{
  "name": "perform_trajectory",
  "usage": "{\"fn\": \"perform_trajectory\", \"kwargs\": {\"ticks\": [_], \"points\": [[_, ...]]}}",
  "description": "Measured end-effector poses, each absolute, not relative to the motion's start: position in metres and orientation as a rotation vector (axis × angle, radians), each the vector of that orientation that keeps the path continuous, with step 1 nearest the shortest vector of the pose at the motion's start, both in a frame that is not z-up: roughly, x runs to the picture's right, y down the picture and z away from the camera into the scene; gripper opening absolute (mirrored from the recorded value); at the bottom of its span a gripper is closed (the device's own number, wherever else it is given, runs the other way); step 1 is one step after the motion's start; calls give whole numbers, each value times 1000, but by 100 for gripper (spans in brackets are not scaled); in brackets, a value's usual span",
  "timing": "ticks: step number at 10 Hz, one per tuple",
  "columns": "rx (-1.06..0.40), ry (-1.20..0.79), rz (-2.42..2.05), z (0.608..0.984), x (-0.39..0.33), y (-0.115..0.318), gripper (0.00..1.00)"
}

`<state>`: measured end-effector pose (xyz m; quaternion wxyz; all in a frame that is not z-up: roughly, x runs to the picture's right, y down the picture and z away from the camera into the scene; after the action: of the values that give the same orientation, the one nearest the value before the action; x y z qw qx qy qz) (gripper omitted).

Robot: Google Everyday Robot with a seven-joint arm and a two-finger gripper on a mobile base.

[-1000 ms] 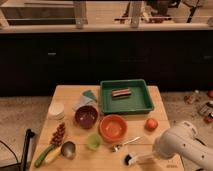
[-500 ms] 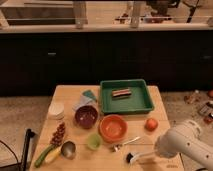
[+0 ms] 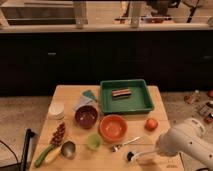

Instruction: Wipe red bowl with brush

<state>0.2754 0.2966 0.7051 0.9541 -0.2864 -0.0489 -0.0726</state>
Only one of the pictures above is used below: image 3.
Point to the black and white dish brush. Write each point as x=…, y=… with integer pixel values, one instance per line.
x=131, y=156

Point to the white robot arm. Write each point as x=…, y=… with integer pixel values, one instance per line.
x=186, y=137

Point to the dark maroon bowl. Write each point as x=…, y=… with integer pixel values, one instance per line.
x=86, y=116

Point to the orange red bowl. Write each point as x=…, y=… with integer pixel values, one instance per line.
x=113, y=128

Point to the white and teal cloth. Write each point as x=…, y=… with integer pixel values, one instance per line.
x=86, y=98

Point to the green plastic tray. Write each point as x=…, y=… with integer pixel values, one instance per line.
x=139, y=102

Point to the small green cup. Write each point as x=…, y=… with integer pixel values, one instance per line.
x=94, y=141

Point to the small orange fruit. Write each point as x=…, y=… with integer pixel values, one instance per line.
x=151, y=124

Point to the silver metal fork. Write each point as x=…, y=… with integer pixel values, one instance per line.
x=116, y=147

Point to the red grape bunch toy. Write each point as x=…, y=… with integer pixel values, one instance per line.
x=58, y=135

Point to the yellow corn toy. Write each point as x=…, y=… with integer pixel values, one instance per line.
x=52, y=155

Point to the black stand left of table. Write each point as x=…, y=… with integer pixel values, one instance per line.
x=28, y=136

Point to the green cucumber toy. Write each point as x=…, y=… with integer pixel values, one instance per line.
x=43, y=155

